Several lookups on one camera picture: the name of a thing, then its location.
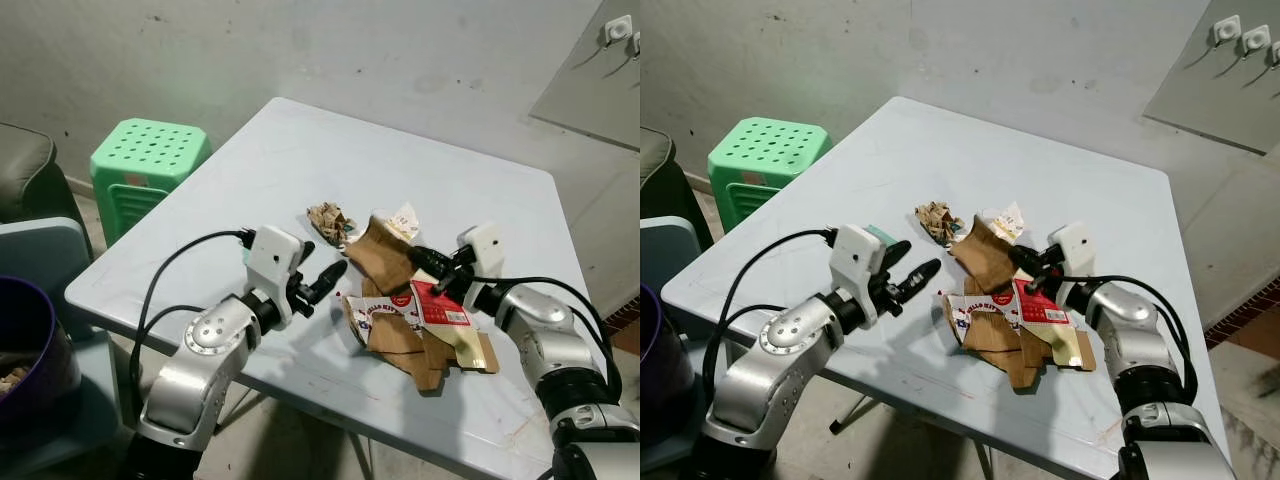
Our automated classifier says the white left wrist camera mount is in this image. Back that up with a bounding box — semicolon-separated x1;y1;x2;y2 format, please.
828;224;891;309
245;226;307;323

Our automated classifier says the white paper scrap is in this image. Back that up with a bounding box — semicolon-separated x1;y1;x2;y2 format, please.
388;203;422;241
990;203;1031;241

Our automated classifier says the beige trash in bin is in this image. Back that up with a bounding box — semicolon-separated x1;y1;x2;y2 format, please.
0;350;31;401

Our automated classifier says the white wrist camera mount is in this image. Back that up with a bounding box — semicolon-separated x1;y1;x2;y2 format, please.
828;224;891;309
1046;221;1097;291
245;226;307;323
456;222;505;289

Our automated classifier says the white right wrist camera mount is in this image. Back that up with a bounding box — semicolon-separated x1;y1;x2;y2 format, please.
456;222;505;289
1046;221;1097;291

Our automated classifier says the dark grey sofa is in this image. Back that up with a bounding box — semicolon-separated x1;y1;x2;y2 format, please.
640;127;715;251
0;122;93;259

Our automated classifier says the blue grey chair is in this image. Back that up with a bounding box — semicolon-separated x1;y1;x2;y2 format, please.
0;217;136;473
640;215;707;471

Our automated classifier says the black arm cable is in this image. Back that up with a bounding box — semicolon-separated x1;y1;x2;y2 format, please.
700;228;837;401
468;274;623;401
128;229;257;401
1085;273;1201;401

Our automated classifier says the green plastic stool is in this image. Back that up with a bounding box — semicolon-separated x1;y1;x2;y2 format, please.
707;116;833;233
89;118;213;247

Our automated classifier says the flattened red white carton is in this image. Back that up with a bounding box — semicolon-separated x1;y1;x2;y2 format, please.
340;278;501;393
942;278;1099;393

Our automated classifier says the brown cardboard piece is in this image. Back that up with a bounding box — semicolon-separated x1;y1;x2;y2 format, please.
345;214;421;298
948;214;1019;296

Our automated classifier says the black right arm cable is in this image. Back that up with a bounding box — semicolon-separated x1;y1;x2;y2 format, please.
468;274;623;401
1085;273;1201;401

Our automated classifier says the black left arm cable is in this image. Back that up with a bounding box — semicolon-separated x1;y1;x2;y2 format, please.
128;229;257;401
700;228;837;401

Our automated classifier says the purple rubbish bin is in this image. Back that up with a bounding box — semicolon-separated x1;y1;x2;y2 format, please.
0;275;83;436
640;283;667;426

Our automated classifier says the crumpled brown paper ball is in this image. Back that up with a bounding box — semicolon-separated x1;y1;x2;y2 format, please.
306;202;358;249
914;200;966;247

